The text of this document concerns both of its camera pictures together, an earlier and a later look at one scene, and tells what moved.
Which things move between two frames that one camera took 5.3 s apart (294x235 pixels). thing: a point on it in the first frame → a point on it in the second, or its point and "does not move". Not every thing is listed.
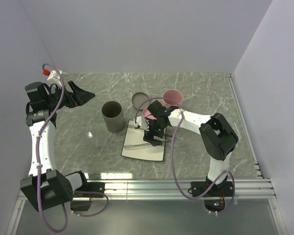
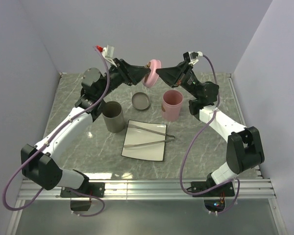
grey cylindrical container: x=112 y=113 does not move
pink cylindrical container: x=173 y=95 does not move
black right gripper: x=149 y=135 → x=171 y=76
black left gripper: x=79 y=97 → x=131 y=74
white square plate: x=135 y=136 does not move
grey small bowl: x=139 y=98 does not move
